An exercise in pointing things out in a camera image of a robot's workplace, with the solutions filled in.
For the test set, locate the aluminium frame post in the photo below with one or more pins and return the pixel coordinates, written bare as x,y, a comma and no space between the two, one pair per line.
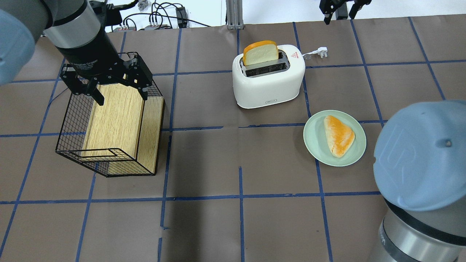
234,18

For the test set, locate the light green plate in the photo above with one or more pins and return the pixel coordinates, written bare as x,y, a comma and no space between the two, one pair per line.
316,142

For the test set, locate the lower wooden shelf board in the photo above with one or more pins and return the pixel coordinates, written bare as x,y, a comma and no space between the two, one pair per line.
152,119

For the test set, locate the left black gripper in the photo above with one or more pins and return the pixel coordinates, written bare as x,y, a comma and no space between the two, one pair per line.
90,55

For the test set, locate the black wire basket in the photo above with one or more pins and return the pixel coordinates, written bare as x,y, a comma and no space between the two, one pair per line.
72,135

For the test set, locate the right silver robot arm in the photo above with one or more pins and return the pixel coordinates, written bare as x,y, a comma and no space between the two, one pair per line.
404,79

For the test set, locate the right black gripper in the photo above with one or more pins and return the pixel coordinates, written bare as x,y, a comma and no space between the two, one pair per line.
332,8

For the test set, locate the yellow bread slice in toaster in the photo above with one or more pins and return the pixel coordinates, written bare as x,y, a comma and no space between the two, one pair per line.
259,52

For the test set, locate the wooden shelf board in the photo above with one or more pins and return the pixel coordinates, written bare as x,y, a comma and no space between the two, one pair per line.
152,119
113,129

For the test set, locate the upper wooden shelf board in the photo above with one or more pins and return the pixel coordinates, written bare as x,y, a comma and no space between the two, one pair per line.
113,129

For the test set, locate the black power adapter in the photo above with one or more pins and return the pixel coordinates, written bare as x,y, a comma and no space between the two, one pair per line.
182,18

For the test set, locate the white two-slot toaster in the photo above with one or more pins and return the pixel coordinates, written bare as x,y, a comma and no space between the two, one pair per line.
271,82

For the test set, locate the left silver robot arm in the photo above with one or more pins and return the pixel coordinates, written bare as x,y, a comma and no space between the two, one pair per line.
77,29

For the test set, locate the orange triangular bread bun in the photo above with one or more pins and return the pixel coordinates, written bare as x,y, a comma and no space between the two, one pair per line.
340,137

